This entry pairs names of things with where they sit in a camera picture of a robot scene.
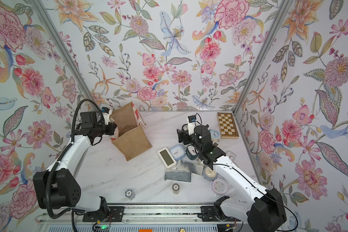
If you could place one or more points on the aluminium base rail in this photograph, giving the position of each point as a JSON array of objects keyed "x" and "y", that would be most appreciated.
[{"x": 172, "y": 213}]

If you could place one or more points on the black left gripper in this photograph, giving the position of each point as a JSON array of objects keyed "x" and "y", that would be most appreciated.
[{"x": 111, "y": 129}]

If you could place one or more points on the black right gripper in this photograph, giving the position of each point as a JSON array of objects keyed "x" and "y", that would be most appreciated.
[{"x": 183, "y": 135}]

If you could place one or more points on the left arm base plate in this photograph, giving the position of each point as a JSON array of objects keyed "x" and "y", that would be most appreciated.
[{"x": 113, "y": 214}]

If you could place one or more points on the small white square clock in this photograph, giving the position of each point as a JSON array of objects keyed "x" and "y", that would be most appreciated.
[{"x": 231, "y": 155}]

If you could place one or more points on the grey round alarm clock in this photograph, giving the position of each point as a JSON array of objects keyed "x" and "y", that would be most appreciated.
[{"x": 209, "y": 174}]

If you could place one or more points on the wooden chess board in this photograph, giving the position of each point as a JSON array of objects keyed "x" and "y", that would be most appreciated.
[{"x": 227, "y": 126}]

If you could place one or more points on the small silver cylinder clock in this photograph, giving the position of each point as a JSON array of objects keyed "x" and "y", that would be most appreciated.
[{"x": 130, "y": 194}]

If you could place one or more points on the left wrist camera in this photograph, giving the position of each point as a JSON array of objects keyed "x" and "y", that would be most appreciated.
[{"x": 106, "y": 112}]

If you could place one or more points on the light blue twin bell clock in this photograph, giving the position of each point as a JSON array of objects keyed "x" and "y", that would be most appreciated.
[{"x": 215, "y": 135}]

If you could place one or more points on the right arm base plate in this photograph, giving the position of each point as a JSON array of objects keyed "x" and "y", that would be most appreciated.
[{"x": 213, "y": 214}]

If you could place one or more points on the white digital alarm clock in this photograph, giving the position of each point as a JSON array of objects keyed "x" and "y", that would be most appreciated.
[{"x": 167, "y": 158}]

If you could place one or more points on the dark green round alarm clock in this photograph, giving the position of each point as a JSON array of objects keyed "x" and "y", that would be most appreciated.
[{"x": 191, "y": 152}]

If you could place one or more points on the black twin bell alarm clock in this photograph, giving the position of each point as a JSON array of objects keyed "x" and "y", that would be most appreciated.
[{"x": 185, "y": 127}]

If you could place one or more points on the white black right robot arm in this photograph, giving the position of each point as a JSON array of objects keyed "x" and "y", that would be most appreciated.
[{"x": 262, "y": 209}]

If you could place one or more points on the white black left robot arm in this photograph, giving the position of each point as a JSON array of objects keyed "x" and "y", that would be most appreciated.
[{"x": 56, "y": 188}]

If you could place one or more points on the pink round alarm clock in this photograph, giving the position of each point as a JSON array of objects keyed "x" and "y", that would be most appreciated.
[{"x": 219, "y": 186}]

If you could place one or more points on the grey rectangular mirror clock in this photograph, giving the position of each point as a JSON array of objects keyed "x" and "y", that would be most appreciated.
[{"x": 177, "y": 175}]

